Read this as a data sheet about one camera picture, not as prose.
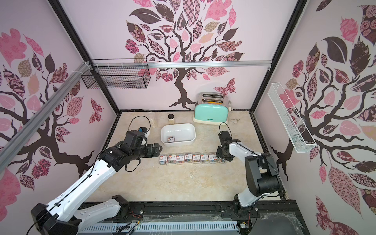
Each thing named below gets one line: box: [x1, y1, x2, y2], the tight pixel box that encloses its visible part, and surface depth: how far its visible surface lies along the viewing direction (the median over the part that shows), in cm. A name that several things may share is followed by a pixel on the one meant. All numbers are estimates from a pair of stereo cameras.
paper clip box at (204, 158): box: [200, 152, 210, 165], surface depth 93 cm
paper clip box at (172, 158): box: [168, 152, 177, 165], surface depth 93 cm
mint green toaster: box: [192, 92, 230, 126], surface depth 106 cm
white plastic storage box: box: [160, 123, 197, 147], surface depth 107 cm
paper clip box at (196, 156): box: [192, 152, 201, 165], surface depth 93 cm
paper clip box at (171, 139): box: [167, 136, 176, 143], surface depth 102 cm
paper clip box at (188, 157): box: [184, 151, 193, 164], surface depth 94 cm
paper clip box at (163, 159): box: [159, 153, 169, 166], surface depth 92 cm
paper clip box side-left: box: [176, 153, 185, 165], surface depth 92 cm
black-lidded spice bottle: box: [167, 113, 175, 125], surface depth 106 cm
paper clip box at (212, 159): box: [208, 154, 218, 164], surface depth 92 cm
